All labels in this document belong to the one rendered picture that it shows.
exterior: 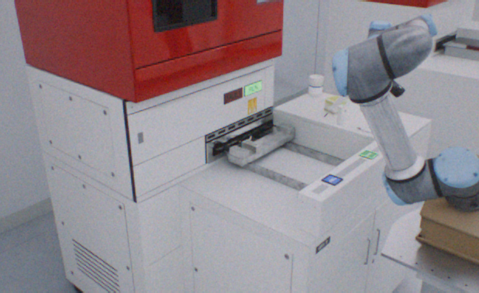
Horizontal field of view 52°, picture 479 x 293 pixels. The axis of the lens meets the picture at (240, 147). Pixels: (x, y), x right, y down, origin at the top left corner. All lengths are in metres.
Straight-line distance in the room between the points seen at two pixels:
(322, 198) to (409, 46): 0.60
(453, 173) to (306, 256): 0.54
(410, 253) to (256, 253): 0.53
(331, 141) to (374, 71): 0.97
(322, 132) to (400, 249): 0.73
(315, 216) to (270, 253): 0.23
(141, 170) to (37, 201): 1.72
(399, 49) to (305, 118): 1.05
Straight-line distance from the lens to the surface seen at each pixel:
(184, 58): 1.78
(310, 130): 2.24
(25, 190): 3.41
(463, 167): 1.48
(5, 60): 3.14
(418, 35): 1.30
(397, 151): 1.42
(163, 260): 2.12
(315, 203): 1.63
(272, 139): 2.21
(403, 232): 1.77
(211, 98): 1.99
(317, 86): 2.48
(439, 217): 1.69
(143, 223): 1.94
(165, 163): 1.91
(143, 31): 1.64
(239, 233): 1.84
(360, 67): 1.26
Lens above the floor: 1.79
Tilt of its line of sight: 25 degrees down
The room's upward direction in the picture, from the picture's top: straight up
